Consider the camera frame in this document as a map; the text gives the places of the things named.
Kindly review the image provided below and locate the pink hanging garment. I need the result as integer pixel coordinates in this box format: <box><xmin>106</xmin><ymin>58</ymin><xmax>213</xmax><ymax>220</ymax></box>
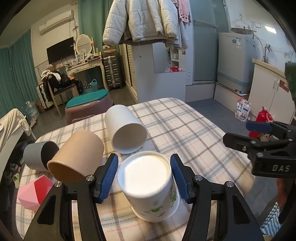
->
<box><xmin>172</xmin><ymin>0</ymin><xmax>190</xmax><ymax>23</ymax></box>

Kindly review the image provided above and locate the silver black suitcase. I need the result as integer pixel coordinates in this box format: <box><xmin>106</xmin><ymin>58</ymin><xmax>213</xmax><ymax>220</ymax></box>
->
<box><xmin>103</xmin><ymin>56</ymin><xmax>122</xmax><ymax>90</ymax></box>

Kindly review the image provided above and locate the green curtain left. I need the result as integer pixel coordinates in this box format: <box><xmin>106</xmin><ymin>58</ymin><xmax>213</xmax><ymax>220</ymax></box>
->
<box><xmin>1</xmin><ymin>30</ymin><xmax>39</xmax><ymax>117</ymax></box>

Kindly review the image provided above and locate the white cabinet right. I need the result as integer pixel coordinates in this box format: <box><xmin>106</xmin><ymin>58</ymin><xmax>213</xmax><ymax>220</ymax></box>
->
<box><xmin>248</xmin><ymin>59</ymin><xmax>295</xmax><ymax>124</ymax></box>

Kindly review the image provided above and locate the white leaf-patterned paper cup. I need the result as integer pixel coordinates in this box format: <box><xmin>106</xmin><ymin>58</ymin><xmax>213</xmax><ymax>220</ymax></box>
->
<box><xmin>117</xmin><ymin>151</ymin><xmax>180</xmax><ymax>222</ymax></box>

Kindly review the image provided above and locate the green slipper near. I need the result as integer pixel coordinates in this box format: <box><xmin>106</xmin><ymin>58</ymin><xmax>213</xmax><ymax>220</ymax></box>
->
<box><xmin>13</xmin><ymin>173</ymin><xmax>20</xmax><ymax>189</ymax></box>

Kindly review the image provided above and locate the bed with beige sheet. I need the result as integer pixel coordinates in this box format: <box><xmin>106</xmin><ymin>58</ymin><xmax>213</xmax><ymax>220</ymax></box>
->
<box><xmin>0</xmin><ymin>108</ymin><xmax>36</xmax><ymax>178</ymax></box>

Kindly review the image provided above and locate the white washing machine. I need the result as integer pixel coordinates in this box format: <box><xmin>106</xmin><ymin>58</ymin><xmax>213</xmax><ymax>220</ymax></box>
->
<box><xmin>217</xmin><ymin>32</ymin><xmax>257</xmax><ymax>93</ymax></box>

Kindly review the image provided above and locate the white suitcase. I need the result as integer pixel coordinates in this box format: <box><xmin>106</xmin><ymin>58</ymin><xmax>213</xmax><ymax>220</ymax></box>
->
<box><xmin>37</xmin><ymin>84</ymin><xmax>54</xmax><ymax>110</ymax></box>

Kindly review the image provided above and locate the white air conditioner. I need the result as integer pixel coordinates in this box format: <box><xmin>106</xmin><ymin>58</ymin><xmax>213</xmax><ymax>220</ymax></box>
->
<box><xmin>39</xmin><ymin>9</ymin><xmax>74</xmax><ymax>35</ymax></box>

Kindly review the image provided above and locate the black television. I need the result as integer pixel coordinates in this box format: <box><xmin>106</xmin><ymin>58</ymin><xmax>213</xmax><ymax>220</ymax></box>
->
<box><xmin>47</xmin><ymin>37</ymin><xmax>75</xmax><ymax>64</ymax></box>

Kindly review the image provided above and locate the teal laundry basket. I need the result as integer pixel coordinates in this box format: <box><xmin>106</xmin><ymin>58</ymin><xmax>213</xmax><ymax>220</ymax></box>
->
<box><xmin>83</xmin><ymin>79</ymin><xmax>98</xmax><ymax>94</ymax></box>

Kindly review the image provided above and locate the purple stool with teal cushion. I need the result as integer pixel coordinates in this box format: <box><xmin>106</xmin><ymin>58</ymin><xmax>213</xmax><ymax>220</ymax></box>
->
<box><xmin>65</xmin><ymin>89</ymin><xmax>114</xmax><ymax>125</ymax></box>

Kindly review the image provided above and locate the green curtain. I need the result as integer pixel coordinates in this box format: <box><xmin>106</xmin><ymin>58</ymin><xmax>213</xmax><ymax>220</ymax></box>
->
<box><xmin>1</xmin><ymin>30</ymin><xmax>39</xmax><ymax>117</ymax></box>
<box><xmin>78</xmin><ymin>0</ymin><xmax>112</xmax><ymax>52</ymax></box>

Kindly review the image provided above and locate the white printed package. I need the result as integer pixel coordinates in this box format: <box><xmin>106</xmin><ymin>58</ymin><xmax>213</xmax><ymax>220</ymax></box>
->
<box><xmin>234</xmin><ymin>97</ymin><xmax>251</xmax><ymax>122</ymax></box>

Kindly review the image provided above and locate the white puffer jacket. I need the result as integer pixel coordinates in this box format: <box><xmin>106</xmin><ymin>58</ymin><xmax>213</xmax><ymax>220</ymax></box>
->
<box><xmin>102</xmin><ymin>1</ymin><xmax>185</xmax><ymax>47</ymax></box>

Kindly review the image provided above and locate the pink faceted cup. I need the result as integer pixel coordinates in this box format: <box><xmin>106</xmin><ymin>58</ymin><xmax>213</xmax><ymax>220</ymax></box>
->
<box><xmin>18</xmin><ymin>175</ymin><xmax>53</xmax><ymax>211</ymax></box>

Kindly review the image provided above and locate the wooden chair with clothes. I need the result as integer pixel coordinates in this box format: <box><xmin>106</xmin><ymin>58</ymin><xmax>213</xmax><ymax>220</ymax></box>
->
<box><xmin>41</xmin><ymin>69</ymin><xmax>84</xmax><ymax>118</ymax></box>

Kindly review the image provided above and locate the brown paper cup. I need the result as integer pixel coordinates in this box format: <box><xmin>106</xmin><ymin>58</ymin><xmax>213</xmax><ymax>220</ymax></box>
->
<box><xmin>47</xmin><ymin>130</ymin><xmax>104</xmax><ymax>184</ymax></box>

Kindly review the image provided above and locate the water jug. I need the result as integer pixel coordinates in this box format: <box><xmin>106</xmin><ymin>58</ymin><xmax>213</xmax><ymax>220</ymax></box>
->
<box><xmin>25</xmin><ymin>101</ymin><xmax>40</xmax><ymax>120</ymax></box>

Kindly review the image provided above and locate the oval vanity mirror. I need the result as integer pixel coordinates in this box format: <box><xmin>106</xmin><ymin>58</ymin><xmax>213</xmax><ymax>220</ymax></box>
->
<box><xmin>75</xmin><ymin>34</ymin><xmax>94</xmax><ymax>57</ymax></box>

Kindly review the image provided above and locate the green curtain middle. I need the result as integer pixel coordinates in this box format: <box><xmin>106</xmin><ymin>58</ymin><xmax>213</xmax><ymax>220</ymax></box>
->
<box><xmin>78</xmin><ymin>0</ymin><xmax>112</xmax><ymax>52</ymax></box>

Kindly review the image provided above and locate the white vanity desk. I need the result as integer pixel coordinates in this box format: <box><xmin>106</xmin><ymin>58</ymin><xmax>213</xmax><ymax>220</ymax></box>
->
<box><xmin>66</xmin><ymin>58</ymin><xmax>108</xmax><ymax>90</ymax></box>

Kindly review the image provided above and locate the white louvered wardrobe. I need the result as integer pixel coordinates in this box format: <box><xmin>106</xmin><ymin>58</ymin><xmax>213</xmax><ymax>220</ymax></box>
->
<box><xmin>119</xmin><ymin>42</ymin><xmax>194</xmax><ymax>103</ymax></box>

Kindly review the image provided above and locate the red bag on floor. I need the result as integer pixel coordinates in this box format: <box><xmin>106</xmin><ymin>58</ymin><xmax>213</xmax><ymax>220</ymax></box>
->
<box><xmin>249</xmin><ymin>107</ymin><xmax>273</xmax><ymax>139</ymax></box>

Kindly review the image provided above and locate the plain white cup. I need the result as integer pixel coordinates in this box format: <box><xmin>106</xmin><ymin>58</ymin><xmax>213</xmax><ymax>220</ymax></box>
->
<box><xmin>104</xmin><ymin>104</ymin><xmax>147</xmax><ymax>154</ymax></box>

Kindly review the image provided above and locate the grey plastic cup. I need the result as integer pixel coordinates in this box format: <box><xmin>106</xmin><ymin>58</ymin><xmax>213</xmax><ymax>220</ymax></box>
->
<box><xmin>23</xmin><ymin>141</ymin><xmax>59</xmax><ymax>172</ymax></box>

